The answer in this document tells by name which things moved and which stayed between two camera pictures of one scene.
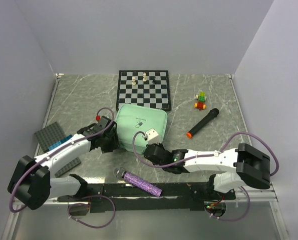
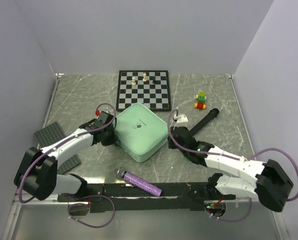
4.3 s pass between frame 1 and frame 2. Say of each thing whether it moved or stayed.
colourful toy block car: stayed
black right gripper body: moved
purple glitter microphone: stayed
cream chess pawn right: stayed
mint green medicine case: moved
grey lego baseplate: stayed
